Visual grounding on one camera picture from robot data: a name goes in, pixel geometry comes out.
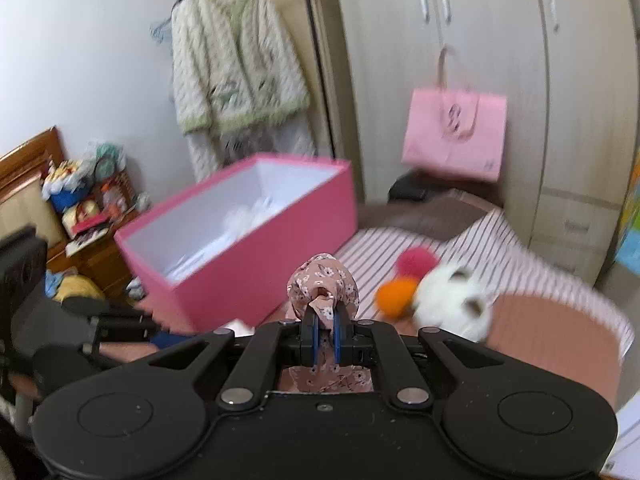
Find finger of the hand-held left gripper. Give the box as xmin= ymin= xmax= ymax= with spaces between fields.
xmin=92 ymin=331 xmax=189 ymax=357
xmin=94 ymin=309 xmax=162 ymax=334

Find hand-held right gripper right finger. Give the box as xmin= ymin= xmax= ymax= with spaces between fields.
xmin=331 ymin=306 xmax=506 ymax=409

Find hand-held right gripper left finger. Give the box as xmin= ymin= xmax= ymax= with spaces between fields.
xmin=147 ymin=309 xmax=322 ymax=412

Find pink floral scrunchie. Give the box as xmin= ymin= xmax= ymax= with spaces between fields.
xmin=286 ymin=254 xmax=375 ymax=394

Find orange soft ball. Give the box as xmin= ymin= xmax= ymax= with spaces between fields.
xmin=377 ymin=277 xmax=419 ymax=319

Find pink cardboard box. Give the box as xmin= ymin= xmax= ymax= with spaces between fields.
xmin=114 ymin=154 xmax=359 ymax=334

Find pink fuzzy heart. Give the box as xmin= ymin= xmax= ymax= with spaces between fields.
xmin=397 ymin=248 xmax=442 ymax=282

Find white plush toy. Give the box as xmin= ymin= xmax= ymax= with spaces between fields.
xmin=412 ymin=264 xmax=495 ymax=342

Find white soft item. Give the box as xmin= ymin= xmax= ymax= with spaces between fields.
xmin=165 ymin=195 xmax=296 ymax=281

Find yellow cloth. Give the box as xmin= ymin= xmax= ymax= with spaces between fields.
xmin=49 ymin=274 xmax=107 ymax=305

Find wooden nightstand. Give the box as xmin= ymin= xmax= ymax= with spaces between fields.
xmin=45 ymin=220 xmax=143 ymax=303

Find wooden headboard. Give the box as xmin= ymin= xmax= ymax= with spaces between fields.
xmin=0 ymin=126 xmax=69 ymax=261

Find tissue pack in plastic bag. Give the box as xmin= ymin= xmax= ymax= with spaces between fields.
xmin=84 ymin=139 xmax=127 ymax=182

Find striped pink and brown blanket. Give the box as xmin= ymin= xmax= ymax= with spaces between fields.
xmin=270 ymin=187 xmax=635 ymax=411

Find pink shopping bag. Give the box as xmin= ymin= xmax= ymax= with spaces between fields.
xmin=401 ymin=46 xmax=509 ymax=182

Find black clothes rack pole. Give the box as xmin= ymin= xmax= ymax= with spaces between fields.
xmin=299 ymin=0 xmax=337 ymax=159

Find white and green fleece cardigan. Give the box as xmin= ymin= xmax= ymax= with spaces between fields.
xmin=170 ymin=0 xmax=312 ymax=137

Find blue clothes hangers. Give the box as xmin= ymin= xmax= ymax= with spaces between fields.
xmin=149 ymin=16 xmax=174 ymax=45

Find colourful paper bag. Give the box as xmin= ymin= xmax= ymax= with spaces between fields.
xmin=614 ymin=160 xmax=640 ymax=277

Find beige wardrobe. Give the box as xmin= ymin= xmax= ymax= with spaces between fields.
xmin=304 ymin=0 xmax=640 ymax=288

